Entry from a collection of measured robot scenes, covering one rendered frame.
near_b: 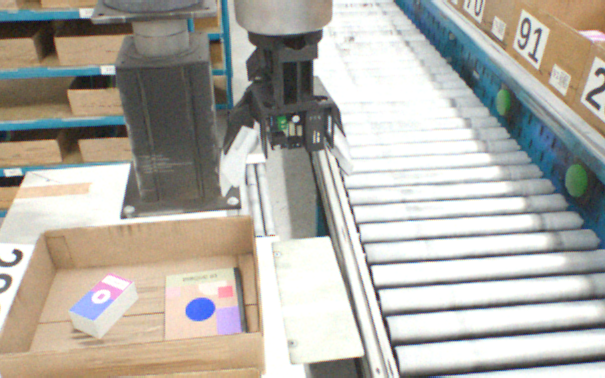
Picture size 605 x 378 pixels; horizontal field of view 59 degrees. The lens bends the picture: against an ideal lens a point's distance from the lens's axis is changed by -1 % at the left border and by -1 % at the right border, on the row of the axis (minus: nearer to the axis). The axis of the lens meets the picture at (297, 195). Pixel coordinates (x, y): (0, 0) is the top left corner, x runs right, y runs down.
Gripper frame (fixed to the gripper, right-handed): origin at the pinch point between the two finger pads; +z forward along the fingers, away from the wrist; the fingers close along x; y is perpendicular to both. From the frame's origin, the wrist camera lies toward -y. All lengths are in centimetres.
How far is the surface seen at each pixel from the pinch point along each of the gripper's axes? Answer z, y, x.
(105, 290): 29.6, -17.6, -28.2
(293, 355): 34.6, -0.6, 0.2
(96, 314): 29.3, -12.4, -29.4
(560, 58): 17, -55, 81
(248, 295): 34.1, -14.5, -4.6
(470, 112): 40, -73, 71
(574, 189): 33, -25, 69
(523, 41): 20, -74, 84
